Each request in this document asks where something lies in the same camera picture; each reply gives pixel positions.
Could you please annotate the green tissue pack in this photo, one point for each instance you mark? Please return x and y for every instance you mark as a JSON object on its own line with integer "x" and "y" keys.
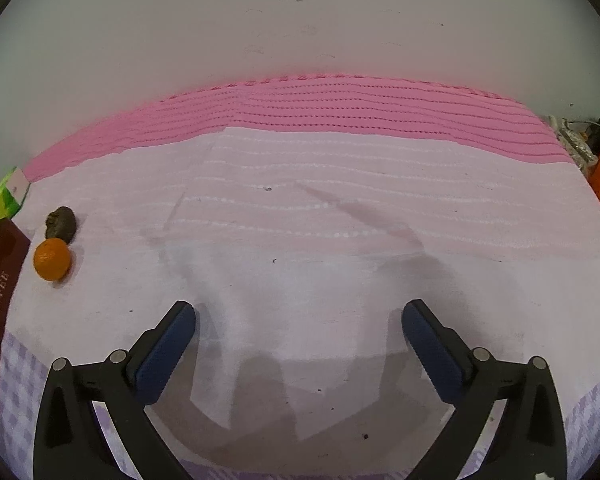
{"x": 2, "y": 200}

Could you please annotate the crumpled clear wrapper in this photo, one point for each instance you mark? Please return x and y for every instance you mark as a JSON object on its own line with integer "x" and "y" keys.
{"x": 575, "y": 142}

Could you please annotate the orange mandarin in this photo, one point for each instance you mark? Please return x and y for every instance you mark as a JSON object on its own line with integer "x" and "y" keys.
{"x": 52, "y": 260}

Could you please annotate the maroon and gold tin tray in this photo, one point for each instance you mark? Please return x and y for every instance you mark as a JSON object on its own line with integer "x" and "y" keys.
{"x": 0, "y": 285}

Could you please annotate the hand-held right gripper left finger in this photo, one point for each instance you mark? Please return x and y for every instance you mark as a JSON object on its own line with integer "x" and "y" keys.
{"x": 165, "y": 355}

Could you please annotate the dark wrinkled passion fruit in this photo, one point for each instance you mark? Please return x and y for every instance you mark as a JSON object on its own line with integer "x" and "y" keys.
{"x": 61, "y": 222}

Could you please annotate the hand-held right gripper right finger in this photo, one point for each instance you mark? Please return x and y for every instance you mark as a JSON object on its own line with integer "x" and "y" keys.
{"x": 432, "y": 355}

